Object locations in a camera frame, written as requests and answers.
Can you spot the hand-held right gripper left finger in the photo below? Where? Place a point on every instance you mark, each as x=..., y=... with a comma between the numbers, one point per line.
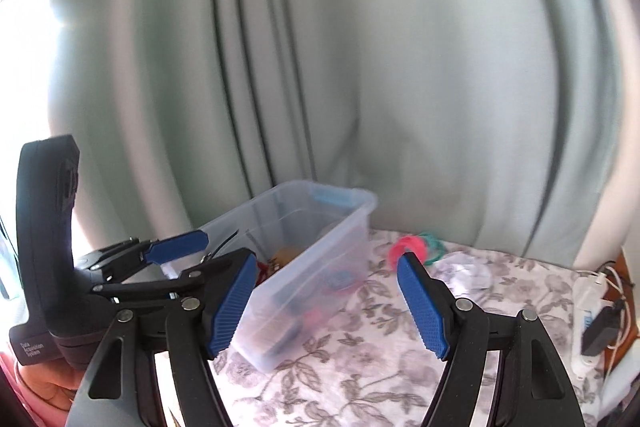
x=230, y=302

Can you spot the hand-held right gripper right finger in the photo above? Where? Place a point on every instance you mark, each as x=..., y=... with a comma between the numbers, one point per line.
x=422, y=302

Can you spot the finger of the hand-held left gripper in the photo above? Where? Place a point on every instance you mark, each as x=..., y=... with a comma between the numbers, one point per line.
x=150, y=287
x=175, y=244

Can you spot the clear plastic storage bin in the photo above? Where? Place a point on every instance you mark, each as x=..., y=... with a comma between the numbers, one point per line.
x=345, y=247

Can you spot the person's left hand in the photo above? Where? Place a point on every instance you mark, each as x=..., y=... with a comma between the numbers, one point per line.
x=50, y=387

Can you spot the crumpled white paper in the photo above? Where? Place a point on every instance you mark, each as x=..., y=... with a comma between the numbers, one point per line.
x=467, y=272

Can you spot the teal hair bands bundle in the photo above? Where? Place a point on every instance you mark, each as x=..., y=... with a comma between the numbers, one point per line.
x=437, y=248

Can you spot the pink hair bands bundle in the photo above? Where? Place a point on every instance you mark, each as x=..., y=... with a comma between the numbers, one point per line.
x=411, y=243

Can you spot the floral blanket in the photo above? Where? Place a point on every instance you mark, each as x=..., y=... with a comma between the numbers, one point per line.
x=350, y=372

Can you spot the white power strip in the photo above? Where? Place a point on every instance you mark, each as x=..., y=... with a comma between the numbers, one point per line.
x=582, y=307

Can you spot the black charger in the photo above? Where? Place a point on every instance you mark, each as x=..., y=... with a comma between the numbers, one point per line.
x=602, y=329

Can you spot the brown wooden board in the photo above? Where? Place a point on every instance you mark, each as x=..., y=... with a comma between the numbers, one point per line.
x=626, y=267

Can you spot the pale green curtain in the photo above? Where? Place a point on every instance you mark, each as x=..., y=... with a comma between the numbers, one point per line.
x=350, y=57

